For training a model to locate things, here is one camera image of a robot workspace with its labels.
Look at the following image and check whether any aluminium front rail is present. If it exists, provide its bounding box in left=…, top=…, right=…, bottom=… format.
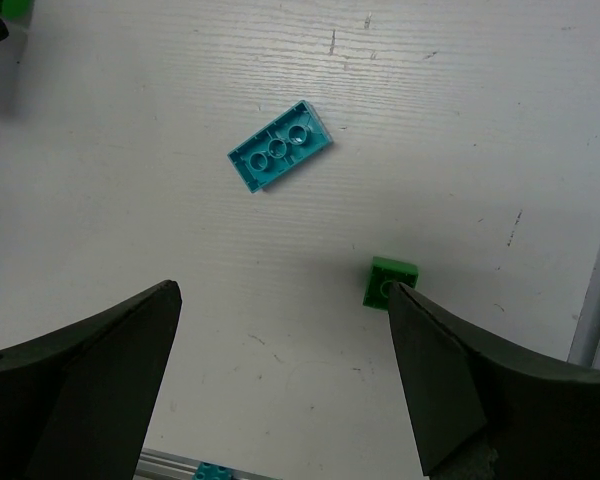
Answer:
left=134, top=449, right=274, bottom=480

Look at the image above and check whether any small blue lego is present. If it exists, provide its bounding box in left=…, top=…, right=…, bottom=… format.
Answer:
left=192, top=462, right=234, bottom=480

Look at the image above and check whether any blue lego brick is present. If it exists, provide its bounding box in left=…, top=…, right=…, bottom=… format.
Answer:
left=228, top=100, right=333, bottom=193

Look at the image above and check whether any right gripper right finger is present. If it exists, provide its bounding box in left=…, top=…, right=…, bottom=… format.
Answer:
left=388, top=283, right=600, bottom=479

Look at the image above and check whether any green lego brick right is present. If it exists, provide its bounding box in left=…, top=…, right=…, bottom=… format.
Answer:
left=363, top=256, right=419, bottom=311

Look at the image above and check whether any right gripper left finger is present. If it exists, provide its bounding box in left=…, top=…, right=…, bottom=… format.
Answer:
left=0, top=280, right=182, bottom=479

